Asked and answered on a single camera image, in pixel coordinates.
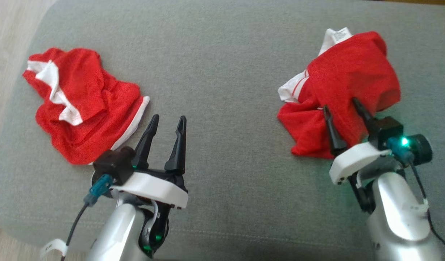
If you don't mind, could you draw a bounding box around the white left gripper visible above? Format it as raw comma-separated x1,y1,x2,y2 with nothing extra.
110,114,189,210

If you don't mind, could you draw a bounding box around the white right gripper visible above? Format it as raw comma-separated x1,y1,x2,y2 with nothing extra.
323,97,391,186

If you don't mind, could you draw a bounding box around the red basketball jersey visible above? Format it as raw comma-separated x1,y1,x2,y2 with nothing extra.
277,27,402,160

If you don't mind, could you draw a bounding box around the grey sofa chaise seat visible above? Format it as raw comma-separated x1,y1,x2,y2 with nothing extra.
0,0,445,261

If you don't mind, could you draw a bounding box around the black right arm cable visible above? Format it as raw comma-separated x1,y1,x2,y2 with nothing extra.
407,161,445,255

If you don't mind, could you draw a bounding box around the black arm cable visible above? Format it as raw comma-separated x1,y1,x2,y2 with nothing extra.
40,202,91,261
407,161,445,255

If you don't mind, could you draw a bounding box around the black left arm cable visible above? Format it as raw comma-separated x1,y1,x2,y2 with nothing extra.
40,202,91,261

